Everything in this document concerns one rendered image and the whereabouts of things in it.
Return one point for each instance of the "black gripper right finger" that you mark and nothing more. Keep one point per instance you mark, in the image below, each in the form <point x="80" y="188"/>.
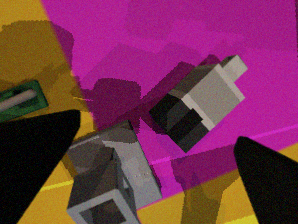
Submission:
<point x="270" y="180"/>

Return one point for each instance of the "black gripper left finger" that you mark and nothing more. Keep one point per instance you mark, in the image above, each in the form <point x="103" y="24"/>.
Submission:
<point x="30" y="149"/>

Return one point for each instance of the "white pin with dark red head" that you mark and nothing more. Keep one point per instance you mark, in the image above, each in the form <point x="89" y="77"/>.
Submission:
<point x="17" y="99"/>

